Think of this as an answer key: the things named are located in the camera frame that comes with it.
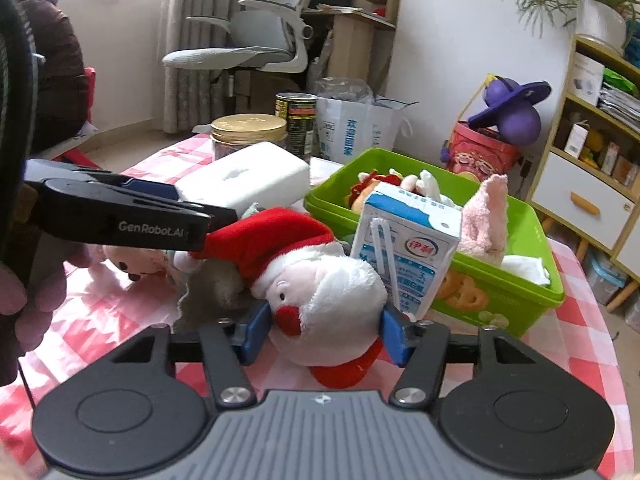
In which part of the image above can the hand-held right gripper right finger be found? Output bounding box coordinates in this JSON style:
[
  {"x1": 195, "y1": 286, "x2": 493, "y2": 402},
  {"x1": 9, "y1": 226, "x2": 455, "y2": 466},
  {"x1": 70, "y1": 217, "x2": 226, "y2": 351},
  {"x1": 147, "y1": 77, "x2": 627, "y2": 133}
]
[{"x1": 379, "y1": 306, "x2": 541, "y2": 408}]

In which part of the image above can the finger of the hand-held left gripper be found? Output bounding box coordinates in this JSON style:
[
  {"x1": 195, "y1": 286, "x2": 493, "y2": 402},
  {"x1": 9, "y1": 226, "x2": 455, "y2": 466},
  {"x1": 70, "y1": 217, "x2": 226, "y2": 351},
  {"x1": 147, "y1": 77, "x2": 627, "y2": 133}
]
[
  {"x1": 24, "y1": 159, "x2": 239, "y2": 235},
  {"x1": 41, "y1": 179, "x2": 212, "y2": 254}
]

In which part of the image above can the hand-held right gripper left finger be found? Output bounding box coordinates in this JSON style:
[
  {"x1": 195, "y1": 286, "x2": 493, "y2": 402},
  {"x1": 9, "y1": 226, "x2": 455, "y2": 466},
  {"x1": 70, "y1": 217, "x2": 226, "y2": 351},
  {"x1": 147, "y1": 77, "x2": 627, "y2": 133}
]
[{"x1": 107, "y1": 302, "x2": 274, "y2": 408}]

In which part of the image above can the santa plush toy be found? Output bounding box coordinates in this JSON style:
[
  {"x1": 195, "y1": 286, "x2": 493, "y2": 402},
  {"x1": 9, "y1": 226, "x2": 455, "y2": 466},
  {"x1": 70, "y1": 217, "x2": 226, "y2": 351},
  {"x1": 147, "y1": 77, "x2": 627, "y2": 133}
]
[{"x1": 174, "y1": 207, "x2": 417, "y2": 390}]

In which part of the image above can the green plastic box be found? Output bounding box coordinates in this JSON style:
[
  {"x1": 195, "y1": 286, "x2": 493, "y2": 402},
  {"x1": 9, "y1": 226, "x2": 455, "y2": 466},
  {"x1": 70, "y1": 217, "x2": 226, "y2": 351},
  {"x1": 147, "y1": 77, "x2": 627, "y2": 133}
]
[{"x1": 303, "y1": 147, "x2": 566, "y2": 339}]

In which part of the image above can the person's left hand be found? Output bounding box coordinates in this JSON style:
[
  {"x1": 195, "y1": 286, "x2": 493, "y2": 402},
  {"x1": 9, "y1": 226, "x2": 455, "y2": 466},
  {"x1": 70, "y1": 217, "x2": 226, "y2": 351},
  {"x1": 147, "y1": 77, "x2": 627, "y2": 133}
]
[{"x1": 0, "y1": 241, "x2": 97, "y2": 387}]

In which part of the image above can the small pink plush toy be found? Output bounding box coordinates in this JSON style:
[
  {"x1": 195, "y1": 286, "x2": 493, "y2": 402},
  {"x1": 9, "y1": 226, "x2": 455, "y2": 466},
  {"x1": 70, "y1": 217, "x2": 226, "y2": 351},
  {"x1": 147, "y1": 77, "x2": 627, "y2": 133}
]
[{"x1": 101, "y1": 244, "x2": 172, "y2": 279}]

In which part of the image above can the dark brown jacket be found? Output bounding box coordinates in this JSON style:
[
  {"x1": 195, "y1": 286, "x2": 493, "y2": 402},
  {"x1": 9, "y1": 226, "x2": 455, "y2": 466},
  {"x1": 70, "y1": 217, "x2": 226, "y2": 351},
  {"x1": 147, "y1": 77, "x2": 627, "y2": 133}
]
[{"x1": 9, "y1": 0, "x2": 93, "y2": 155}]

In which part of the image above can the blue white milk carton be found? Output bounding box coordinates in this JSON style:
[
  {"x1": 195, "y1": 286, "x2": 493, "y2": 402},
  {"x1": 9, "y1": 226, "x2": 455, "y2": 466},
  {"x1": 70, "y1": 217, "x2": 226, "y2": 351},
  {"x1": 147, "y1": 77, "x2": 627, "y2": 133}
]
[{"x1": 349, "y1": 181, "x2": 464, "y2": 322}]

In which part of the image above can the pink checked tablecloth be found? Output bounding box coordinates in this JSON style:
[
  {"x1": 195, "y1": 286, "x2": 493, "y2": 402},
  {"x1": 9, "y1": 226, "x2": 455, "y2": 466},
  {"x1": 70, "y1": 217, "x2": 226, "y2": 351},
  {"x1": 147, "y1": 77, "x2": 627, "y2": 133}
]
[{"x1": 0, "y1": 132, "x2": 635, "y2": 480}]

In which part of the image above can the white rectangular box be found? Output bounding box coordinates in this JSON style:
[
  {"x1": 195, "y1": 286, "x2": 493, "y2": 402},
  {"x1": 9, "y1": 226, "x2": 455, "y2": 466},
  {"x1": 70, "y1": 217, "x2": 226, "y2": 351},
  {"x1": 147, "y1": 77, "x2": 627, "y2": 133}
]
[{"x1": 174, "y1": 140, "x2": 312, "y2": 217}]

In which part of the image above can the gold lid glass jar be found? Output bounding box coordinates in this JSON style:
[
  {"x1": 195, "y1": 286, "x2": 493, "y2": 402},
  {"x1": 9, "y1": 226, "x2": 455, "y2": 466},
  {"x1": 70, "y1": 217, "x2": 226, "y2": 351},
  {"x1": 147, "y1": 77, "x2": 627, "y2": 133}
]
[{"x1": 209, "y1": 113, "x2": 289, "y2": 162}]

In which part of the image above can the white crumpled tissue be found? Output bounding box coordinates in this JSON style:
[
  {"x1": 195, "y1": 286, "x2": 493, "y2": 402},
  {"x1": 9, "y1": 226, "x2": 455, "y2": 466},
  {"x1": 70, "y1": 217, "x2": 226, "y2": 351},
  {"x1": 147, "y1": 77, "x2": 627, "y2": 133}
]
[{"x1": 499, "y1": 254, "x2": 552, "y2": 287}]

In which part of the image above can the red white plush doll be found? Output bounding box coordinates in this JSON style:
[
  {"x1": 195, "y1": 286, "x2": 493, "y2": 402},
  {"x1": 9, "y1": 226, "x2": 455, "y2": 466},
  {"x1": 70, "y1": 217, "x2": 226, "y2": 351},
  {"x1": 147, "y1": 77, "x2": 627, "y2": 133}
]
[{"x1": 345, "y1": 167, "x2": 457, "y2": 212}]

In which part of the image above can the black yellow tin can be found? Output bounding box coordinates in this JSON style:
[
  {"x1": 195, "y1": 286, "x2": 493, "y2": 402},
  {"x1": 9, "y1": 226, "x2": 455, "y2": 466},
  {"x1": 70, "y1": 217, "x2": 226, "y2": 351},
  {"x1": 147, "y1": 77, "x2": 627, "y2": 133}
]
[{"x1": 274, "y1": 92, "x2": 319, "y2": 162}]

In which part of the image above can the grey office chair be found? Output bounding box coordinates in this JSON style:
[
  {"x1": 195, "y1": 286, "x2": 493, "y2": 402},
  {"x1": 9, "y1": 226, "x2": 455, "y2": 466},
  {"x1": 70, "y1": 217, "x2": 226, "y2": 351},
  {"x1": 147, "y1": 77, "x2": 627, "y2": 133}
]
[{"x1": 161, "y1": 0, "x2": 327, "y2": 102}]

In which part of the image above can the beige curtain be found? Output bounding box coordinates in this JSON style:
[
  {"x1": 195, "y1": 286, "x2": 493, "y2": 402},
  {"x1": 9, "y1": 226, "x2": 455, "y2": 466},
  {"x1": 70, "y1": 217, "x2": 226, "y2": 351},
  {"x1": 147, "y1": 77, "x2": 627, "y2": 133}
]
[{"x1": 161, "y1": 0, "x2": 301, "y2": 135}]

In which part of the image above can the pink round bucket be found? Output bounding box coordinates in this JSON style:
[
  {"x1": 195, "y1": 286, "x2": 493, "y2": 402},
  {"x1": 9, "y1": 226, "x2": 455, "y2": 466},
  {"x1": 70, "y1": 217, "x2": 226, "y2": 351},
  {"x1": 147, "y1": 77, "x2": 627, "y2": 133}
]
[{"x1": 442, "y1": 120, "x2": 524, "y2": 184}]

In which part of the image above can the white paper bag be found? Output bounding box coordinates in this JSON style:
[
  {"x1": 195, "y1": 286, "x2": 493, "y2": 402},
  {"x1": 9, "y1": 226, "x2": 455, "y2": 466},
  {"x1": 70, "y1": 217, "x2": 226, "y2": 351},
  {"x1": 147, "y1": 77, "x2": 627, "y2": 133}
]
[{"x1": 315, "y1": 95, "x2": 408, "y2": 167}]

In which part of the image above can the clear plastic storage box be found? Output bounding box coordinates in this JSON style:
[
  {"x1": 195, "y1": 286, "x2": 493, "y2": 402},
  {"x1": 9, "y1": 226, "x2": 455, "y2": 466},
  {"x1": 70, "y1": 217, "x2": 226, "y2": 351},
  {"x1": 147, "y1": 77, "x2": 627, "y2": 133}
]
[{"x1": 581, "y1": 249, "x2": 629, "y2": 307}]

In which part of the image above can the clear plastic bag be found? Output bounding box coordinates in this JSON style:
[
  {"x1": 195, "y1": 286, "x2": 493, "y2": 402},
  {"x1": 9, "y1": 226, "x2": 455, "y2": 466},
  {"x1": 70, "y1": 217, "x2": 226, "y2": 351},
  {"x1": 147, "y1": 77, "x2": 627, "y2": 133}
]
[{"x1": 314, "y1": 76, "x2": 375, "y2": 107}]

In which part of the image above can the wooden shelf cabinet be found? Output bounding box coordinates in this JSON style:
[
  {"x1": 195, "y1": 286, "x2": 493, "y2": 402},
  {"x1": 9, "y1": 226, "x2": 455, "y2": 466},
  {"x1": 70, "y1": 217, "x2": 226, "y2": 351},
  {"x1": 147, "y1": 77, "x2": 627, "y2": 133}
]
[{"x1": 526, "y1": 34, "x2": 640, "y2": 313}]

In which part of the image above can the wooden desk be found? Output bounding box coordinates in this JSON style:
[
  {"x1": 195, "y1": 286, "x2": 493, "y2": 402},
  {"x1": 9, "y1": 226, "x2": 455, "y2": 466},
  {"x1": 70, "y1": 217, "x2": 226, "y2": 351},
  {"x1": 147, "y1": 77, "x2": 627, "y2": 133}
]
[{"x1": 299, "y1": 0, "x2": 407, "y2": 98}]

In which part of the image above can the purple hopper ball toy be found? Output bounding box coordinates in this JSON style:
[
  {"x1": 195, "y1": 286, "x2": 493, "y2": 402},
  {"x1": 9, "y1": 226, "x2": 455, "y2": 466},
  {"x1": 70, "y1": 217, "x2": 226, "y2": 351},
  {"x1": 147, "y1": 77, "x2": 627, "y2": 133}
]
[{"x1": 467, "y1": 73, "x2": 554, "y2": 144}]

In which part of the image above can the green potted plant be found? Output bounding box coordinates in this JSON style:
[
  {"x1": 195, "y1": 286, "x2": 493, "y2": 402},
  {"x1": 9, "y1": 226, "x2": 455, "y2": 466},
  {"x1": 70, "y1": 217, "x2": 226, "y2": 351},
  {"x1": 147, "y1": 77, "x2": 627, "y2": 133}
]
[{"x1": 491, "y1": 0, "x2": 640, "y2": 57}]

